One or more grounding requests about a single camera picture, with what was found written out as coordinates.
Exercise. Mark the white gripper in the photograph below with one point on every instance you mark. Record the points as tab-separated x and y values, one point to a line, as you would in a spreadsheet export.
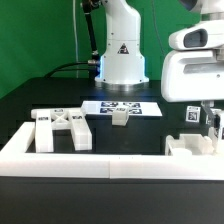
194	69

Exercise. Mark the white chair seat part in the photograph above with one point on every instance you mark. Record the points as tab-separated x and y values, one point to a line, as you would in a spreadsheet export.
188	145

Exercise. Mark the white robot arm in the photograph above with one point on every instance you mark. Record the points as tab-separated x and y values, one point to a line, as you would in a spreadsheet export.
122	64

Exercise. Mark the left small tag cube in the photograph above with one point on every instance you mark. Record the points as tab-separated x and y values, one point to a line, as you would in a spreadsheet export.
193	114

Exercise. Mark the white marker sheet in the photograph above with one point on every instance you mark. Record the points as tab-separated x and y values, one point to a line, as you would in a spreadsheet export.
135	108

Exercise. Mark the white U-shaped fence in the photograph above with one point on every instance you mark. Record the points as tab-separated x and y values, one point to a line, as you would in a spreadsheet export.
178	162

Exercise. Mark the white chair back frame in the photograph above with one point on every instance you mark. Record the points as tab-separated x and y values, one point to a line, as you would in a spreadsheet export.
57	119

